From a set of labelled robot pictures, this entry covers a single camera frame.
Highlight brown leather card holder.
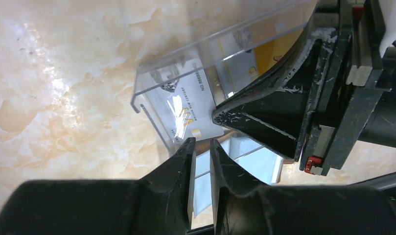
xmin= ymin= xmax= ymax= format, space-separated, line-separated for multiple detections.
xmin=193 ymin=133 xmax=283 ymax=217

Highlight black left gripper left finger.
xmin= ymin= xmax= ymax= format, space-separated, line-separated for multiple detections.
xmin=0 ymin=138 xmax=196 ymax=235

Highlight clear plastic card box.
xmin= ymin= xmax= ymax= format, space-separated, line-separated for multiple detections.
xmin=131 ymin=0 xmax=317 ymax=155

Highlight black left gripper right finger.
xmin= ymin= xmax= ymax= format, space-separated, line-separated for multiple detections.
xmin=210 ymin=140 xmax=396 ymax=235

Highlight silver vip card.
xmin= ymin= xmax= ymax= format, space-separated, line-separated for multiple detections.
xmin=210 ymin=28 xmax=259 ymax=98
xmin=147 ymin=58 xmax=224 ymax=144

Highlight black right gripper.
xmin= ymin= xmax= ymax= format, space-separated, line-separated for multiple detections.
xmin=212 ymin=0 xmax=396 ymax=176

